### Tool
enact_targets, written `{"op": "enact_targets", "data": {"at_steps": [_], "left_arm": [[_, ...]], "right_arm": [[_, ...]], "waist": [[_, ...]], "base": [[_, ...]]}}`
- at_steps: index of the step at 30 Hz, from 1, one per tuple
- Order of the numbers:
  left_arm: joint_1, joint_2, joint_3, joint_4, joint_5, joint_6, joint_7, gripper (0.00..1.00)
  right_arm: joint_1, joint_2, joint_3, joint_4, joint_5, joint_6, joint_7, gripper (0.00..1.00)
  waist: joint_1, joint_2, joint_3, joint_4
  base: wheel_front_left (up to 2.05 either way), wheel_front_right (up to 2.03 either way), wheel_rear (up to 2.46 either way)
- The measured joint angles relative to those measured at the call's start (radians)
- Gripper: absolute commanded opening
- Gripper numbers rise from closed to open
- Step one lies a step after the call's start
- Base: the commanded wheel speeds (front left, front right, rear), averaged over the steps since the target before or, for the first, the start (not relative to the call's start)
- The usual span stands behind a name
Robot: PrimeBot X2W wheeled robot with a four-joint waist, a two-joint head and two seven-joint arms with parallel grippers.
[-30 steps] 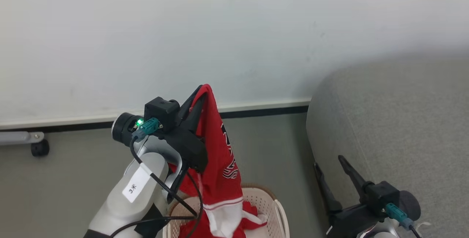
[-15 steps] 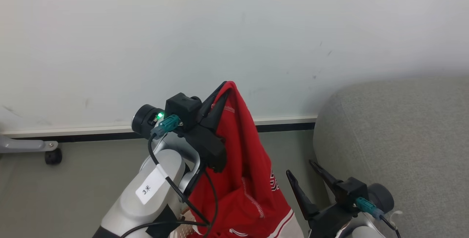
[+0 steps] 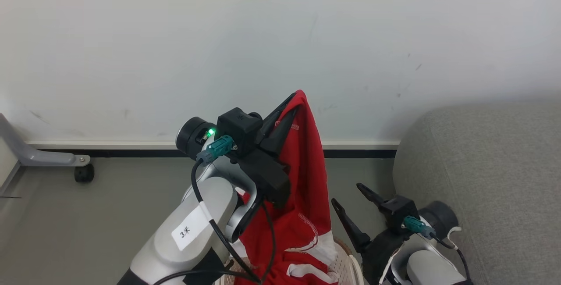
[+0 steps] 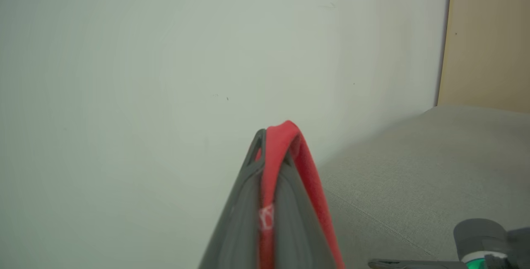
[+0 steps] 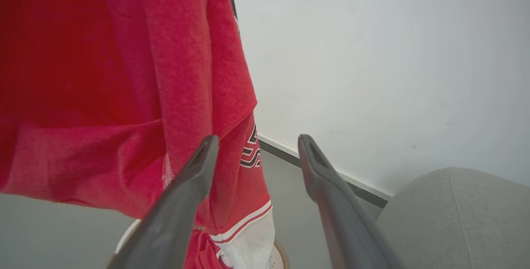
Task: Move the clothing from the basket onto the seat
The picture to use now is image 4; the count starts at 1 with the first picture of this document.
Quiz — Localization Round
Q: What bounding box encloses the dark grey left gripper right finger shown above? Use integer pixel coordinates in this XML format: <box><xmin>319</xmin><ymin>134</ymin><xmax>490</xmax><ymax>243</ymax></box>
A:
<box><xmin>273</xmin><ymin>153</ymin><xmax>337</xmax><ymax>269</ymax></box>

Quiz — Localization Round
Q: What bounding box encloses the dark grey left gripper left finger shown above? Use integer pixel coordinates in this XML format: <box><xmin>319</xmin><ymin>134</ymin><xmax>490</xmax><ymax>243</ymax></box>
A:
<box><xmin>198</xmin><ymin>129</ymin><xmax>267</xmax><ymax>269</ymax></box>

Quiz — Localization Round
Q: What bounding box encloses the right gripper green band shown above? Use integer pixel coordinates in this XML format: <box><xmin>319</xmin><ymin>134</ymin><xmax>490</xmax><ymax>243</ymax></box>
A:
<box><xmin>368</xmin><ymin>251</ymin><xmax>530</xmax><ymax>269</ymax></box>

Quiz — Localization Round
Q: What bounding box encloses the red and white sports shirt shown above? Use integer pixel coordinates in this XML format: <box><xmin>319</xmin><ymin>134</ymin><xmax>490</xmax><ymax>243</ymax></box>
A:
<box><xmin>255</xmin><ymin>120</ymin><xmax>346</xmax><ymax>269</ymax></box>

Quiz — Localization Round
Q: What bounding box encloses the grey fabric sofa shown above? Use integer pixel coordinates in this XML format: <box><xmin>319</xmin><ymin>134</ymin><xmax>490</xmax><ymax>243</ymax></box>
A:
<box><xmin>317</xmin><ymin>105</ymin><xmax>530</xmax><ymax>269</ymax></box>

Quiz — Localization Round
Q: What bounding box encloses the beige wooden panel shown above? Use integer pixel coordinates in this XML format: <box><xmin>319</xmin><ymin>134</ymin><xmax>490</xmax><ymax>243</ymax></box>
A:
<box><xmin>435</xmin><ymin>0</ymin><xmax>530</xmax><ymax>114</ymax></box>

